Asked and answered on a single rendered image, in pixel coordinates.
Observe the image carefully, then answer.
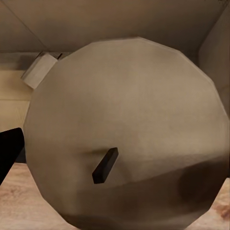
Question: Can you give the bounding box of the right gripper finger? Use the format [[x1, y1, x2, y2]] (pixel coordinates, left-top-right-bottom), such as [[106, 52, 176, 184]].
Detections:
[[0, 127, 25, 185]]

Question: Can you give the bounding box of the pillar candle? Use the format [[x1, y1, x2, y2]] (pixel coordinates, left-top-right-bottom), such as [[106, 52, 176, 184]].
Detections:
[[23, 36, 230, 230], [21, 50, 59, 89]]

